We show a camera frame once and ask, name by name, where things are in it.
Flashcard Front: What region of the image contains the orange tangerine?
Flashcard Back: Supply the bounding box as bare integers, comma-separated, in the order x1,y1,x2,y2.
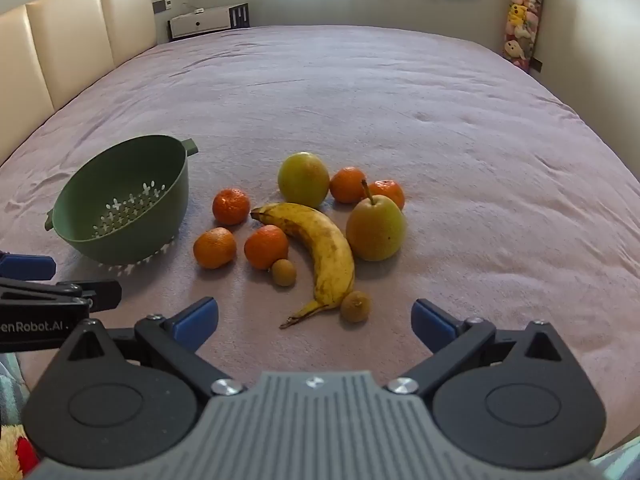
368,179,405,211
212,188,251,226
243,225,290,271
193,227,237,269
329,166,368,204

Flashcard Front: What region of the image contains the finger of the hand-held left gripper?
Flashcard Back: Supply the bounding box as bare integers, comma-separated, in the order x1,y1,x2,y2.
0,252,57,281
0,277,123,313

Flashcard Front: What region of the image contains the yellow-green apple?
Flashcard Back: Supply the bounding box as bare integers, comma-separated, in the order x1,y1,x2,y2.
277,152,331,209

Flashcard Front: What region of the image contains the light blue cloth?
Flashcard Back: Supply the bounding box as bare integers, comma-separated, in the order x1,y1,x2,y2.
590,435,640,480

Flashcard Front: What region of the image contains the white nightstand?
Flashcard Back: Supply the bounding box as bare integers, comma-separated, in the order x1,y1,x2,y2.
167,4,251,41

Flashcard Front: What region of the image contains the green plastic colander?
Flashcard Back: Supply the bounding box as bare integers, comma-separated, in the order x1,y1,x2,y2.
44,134,199,277

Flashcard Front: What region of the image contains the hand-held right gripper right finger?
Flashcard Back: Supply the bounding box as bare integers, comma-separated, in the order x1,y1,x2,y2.
387,298,569,397

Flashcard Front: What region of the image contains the patterned cloth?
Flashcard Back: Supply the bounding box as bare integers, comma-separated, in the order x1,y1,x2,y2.
0,352,32,427

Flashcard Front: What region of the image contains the yellow and red plush toy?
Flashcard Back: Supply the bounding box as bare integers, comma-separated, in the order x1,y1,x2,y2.
0,422,42,479

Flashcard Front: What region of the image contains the hanging plush toy organiser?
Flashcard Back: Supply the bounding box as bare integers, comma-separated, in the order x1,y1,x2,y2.
502,0,546,73

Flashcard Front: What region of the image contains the small brown round fruit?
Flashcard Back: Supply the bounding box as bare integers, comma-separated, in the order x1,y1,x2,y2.
340,290,372,324
271,259,297,287

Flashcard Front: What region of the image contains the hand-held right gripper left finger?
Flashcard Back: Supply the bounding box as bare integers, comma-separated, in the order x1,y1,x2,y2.
62,296,246,397

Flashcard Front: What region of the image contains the yellow-green pear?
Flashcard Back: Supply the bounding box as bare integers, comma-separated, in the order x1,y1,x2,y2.
345,180,407,262

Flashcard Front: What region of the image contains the cream padded headboard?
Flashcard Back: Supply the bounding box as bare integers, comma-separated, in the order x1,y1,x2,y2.
0,0,158,166

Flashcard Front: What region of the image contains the yellow banana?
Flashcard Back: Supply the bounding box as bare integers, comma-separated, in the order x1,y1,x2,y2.
250,202,356,330

